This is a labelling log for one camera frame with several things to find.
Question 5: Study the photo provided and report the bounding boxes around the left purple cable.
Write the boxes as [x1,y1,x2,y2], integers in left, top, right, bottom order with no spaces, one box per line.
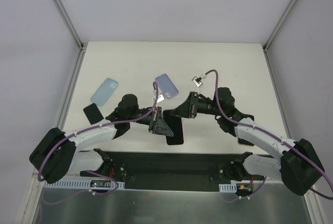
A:
[37,80,159,196]

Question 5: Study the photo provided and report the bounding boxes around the aluminium frame post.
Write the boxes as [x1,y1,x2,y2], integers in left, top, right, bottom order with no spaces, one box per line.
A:
[263,0,299,53]
[52,0,84,50]

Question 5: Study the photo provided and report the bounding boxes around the right white cable duct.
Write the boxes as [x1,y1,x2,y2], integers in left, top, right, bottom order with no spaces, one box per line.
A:
[219,182,253,193]

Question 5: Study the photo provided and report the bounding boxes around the light blue phone case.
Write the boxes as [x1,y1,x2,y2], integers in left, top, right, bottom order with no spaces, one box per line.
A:
[90,78,119,106]

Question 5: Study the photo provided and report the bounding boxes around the lavender phone case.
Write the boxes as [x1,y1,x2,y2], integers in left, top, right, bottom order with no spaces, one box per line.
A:
[155,73,179,99]

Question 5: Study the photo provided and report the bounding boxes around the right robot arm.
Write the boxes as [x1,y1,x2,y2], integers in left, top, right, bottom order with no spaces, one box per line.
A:
[170,88,325,196]

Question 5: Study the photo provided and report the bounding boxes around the black phone pink edge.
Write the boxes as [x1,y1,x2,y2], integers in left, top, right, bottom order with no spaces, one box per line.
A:
[163,110,184,146]

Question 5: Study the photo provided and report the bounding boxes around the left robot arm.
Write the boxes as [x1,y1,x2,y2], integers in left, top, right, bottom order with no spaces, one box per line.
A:
[29,94,174,184]

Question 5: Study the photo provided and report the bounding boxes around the left white cable duct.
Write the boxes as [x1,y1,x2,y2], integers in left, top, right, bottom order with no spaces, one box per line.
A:
[44,179,125,190]

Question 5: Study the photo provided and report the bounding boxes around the black phone on right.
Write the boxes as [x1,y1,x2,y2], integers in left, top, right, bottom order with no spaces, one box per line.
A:
[238,115,254,147]

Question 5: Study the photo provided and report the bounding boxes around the right aluminium frame post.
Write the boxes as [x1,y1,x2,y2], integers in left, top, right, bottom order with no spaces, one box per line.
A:
[263,0,299,53]

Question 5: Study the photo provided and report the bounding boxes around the left aluminium frame post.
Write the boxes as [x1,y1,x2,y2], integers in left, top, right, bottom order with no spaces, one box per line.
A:
[52,0,84,50]

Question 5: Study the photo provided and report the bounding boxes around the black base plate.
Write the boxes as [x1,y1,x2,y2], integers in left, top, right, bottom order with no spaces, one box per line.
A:
[94,150,244,192]

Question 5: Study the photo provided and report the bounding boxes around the white cable duct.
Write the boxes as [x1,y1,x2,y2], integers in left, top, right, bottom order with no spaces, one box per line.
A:
[219,182,253,193]
[44,179,125,190]

